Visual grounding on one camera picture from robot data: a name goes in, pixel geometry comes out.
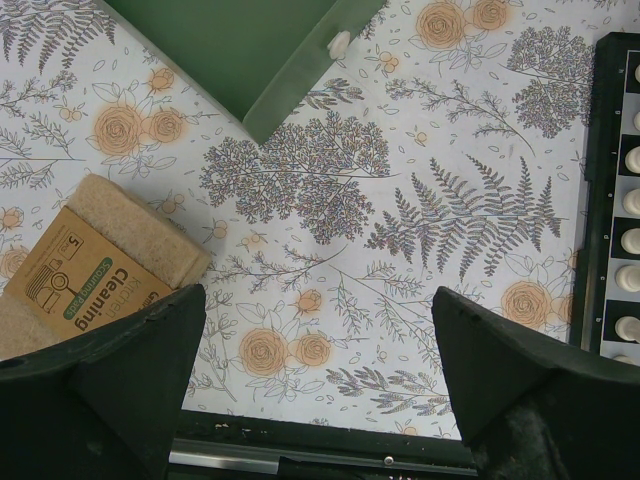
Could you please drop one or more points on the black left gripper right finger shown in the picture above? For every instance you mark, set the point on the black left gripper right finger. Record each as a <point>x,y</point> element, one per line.
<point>531,407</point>

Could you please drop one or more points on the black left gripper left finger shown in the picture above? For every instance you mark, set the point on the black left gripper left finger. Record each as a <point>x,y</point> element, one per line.
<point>105,404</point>

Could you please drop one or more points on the black white chess board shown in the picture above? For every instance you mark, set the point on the black white chess board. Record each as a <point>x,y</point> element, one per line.
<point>598,301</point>

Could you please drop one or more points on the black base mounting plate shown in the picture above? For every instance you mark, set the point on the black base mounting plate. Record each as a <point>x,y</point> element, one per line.
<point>217,446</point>

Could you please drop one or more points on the brown cardboard piece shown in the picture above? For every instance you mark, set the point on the brown cardboard piece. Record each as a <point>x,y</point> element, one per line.
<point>106,255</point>

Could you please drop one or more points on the floral patterned table mat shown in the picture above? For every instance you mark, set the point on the floral patterned table mat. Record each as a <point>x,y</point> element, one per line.
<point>444,147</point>

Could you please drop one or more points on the green plastic tray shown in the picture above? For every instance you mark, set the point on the green plastic tray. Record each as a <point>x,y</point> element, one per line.
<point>255,59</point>

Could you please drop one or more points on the white round tray knob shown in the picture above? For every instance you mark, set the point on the white round tray knob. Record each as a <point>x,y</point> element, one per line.
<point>339,44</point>

